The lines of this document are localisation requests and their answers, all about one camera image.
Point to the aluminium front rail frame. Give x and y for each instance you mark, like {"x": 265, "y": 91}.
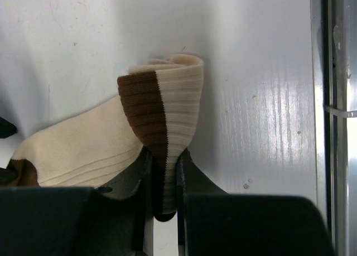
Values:
{"x": 333, "y": 28}

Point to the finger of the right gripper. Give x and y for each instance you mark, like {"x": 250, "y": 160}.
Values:
{"x": 7, "y": 129}

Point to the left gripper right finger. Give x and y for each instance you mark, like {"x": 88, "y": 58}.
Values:
{"x": 211, "y": 221}

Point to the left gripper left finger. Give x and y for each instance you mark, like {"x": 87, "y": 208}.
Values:
{"x": 114, "y": 219}

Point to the beige brown striped sock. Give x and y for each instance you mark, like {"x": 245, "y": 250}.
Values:
{"x": 157, "y": 108}

